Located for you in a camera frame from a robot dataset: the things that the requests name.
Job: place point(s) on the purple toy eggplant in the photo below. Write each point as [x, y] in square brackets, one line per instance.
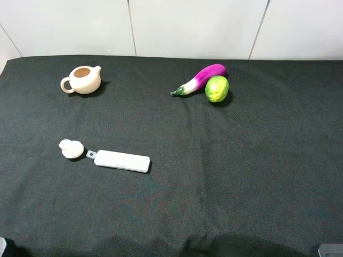
[200, 80]

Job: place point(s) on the green toy lime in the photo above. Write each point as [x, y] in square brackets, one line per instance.
[217, 89]

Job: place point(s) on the black tablecloth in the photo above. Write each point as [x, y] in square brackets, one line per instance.
[259, 174]

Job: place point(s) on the cream ceramic teapot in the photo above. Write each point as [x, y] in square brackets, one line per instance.
[82, 80]

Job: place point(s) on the grey device bottom right corner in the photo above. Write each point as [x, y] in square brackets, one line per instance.
[330, 250]

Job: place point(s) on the grey device corner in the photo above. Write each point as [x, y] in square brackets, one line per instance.
[3, 246]
[330, 250]

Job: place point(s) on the cream teapot lid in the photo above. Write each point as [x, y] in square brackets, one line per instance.
[71, 148]

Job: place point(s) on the white rectangular plastic case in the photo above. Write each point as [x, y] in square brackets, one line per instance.
[124, 161]

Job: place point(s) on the grey device bottom left corner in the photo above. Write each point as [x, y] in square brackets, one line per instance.
[3, 246]

